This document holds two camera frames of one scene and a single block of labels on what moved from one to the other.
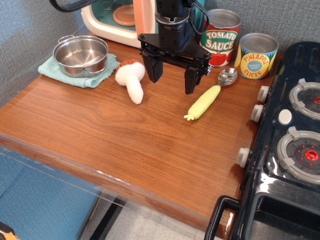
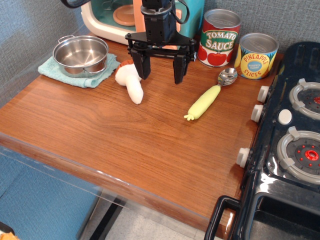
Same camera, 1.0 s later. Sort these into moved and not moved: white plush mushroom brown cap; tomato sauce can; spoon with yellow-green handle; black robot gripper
Moved: black robot gripper
Not moved: white plush mushroom brown cap; spoon with yellow-green handle; tomato sauce can
